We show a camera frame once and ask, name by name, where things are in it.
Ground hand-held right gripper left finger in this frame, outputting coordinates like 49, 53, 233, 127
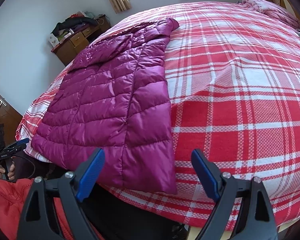
16, 147, 106, 240

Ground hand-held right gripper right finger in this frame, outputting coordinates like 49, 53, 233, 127
191, 149, 278, 240

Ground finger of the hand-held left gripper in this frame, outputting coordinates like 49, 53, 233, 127
5, 137, 30, 152

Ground purple puffer jacket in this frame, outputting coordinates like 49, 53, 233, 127
31, 17, 180, 195

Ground pile of dark clothes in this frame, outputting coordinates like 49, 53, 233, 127
52, 16, 96, 36

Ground brown wooden door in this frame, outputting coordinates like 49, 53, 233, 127
0, 82, 23, 146

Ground person's red jacket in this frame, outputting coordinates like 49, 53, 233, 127
0, 177, 101, 240

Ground person's black pants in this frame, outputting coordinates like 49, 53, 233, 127
84, 184, 190, 240

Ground bed with red plaid sheet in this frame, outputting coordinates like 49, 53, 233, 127
15, 1, 300, 240

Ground white cardboard box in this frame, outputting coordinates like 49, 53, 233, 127
48, 35, 60, 48

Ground brown wooden cabinet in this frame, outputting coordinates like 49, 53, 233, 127
51, 15, 112, 67

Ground pink quilt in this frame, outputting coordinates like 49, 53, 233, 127
241, 0, 300, 28

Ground beige wooden headboard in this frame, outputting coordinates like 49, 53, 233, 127
280, 0, 300, 28

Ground black cable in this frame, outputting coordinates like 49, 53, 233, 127
7, 155, 37, 181

